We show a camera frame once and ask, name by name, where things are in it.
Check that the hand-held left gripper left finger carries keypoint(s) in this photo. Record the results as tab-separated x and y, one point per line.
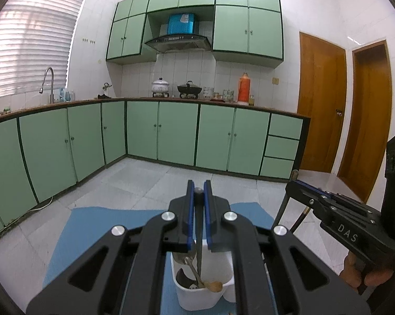
191	216

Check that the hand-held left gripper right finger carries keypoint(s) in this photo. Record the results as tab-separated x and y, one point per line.
208	216

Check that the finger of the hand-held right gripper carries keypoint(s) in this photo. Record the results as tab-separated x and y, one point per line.
351	203
310	200

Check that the metal spoon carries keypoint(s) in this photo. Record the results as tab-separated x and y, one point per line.
199	229

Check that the black chopstick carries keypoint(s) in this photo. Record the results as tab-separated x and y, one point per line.
299	220

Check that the white utensil holder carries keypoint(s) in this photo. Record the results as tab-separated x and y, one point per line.
197	300

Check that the person's right hand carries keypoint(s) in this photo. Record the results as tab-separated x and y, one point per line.
377	277

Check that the grey spoon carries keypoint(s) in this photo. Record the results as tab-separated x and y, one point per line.
190	259

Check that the black spoon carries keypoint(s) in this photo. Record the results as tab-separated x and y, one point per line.
183	278

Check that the wooden spoon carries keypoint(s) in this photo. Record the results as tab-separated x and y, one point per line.
214	285

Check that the wooden door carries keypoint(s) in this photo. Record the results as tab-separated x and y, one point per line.
322	105
364	121

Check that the green base cabinets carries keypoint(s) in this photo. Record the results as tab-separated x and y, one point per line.
177	131

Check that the blue table mat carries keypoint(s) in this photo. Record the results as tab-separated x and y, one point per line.
96	229

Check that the small yellow jar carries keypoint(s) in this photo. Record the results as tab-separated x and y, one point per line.
251	100

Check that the patterned ceramic jar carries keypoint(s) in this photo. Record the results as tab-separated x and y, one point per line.
208	92
228	95

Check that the black wok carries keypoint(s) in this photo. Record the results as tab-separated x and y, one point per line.
189	88

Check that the orange thermos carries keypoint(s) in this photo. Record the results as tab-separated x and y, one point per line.
244	88

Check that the white cooking pot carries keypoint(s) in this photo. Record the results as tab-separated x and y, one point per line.
160	85

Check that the clear plastic container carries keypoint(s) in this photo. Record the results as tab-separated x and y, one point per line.
71	95

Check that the range hood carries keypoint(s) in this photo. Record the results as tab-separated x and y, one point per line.
177	43

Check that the bluish bottle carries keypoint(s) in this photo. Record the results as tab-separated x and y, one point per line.
62	95

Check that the metal kitchen faucet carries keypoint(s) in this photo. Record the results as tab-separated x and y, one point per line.
52	85

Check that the blue box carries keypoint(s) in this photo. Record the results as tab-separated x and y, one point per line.
181	24

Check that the white window blind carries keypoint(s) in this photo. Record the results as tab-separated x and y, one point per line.
27	39

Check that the wall socket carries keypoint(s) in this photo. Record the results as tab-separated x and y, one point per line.
275	80

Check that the green wall cabinets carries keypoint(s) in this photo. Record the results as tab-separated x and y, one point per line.
263	29

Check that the wall hooks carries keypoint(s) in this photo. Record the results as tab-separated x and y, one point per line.
88	41

